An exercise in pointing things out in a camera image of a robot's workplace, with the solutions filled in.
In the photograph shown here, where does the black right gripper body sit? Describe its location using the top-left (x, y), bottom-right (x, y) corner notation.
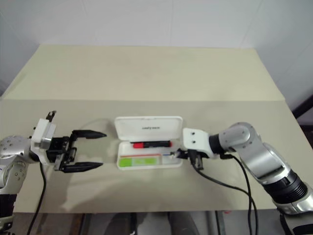
top-left (187, 149), bottom-right (205, 171)

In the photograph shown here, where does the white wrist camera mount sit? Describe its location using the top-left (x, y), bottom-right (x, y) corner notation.
top-left (182, 127), bottom-right (221, 160)
top-left (28, 110), bottom-right (58, 165)

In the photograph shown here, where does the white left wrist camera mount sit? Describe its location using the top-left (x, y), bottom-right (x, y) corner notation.
top-left (28, 110), bottom-right (58, 165)

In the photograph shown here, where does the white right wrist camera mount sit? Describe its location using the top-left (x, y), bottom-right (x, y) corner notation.
top-left (182, 127), bottom-right (221, 160)

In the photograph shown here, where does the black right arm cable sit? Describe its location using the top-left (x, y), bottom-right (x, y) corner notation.
top-left (192, 156), bottom-right (260, 235)
top-left (220, 153), bottom-right (255, 235)

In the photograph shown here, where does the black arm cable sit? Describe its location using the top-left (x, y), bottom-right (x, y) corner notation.
top-left (25, 161), bottom-right (47, 235)
top-left (192, 156), bottom-right (260, 235)
top-left (220, 153), bottom-right (255, 235)

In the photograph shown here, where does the white plastic pencil case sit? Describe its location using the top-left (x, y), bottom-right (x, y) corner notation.
top-left (114, 116), bottom-right (184, 171)

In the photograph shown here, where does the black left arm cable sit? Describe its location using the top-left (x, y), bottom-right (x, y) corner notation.
top-left (25, 161), bottom-right (47, 235)

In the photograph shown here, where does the dark metal frame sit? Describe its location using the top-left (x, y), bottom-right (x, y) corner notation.
top-left (290, 92), bottom-right (313, 129)

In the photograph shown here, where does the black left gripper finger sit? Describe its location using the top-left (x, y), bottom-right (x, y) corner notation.
top-left (59, 162), bottom-right (104, 173)
top-left (70, 130), bottom-right (108, 142)

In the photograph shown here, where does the green eraser block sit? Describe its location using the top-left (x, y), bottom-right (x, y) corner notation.
top-left (118, 158), bottom-right (159, 168)

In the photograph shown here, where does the black whiteboard marker red cap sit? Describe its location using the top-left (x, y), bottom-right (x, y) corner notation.
top-left (130, 140), bottom-right (174, 149)

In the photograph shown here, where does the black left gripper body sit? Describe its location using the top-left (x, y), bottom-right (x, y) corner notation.
top-left (45, 135), bottom-right (78, 172)

